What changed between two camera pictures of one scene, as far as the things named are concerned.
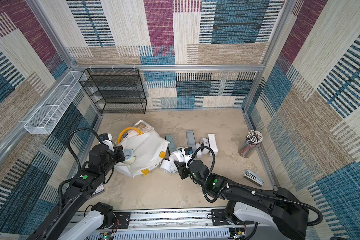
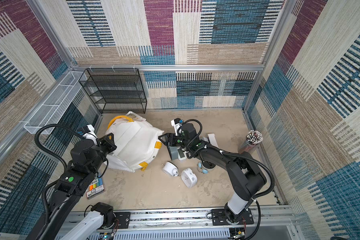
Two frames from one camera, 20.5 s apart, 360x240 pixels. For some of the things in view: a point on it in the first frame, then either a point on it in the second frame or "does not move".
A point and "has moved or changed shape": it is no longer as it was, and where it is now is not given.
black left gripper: [118, 152] to [109, 144]
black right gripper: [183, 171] to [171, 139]
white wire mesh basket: [44, 120] does not move
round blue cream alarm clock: [130, 156] has moved or changed shape
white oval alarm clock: [174, 156] has moved or changed shape
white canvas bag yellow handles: [148, 145] has moved or changed shape
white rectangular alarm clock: [212, 140] does not move
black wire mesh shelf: [115, 90] does not move
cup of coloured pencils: [253, 138] does not move
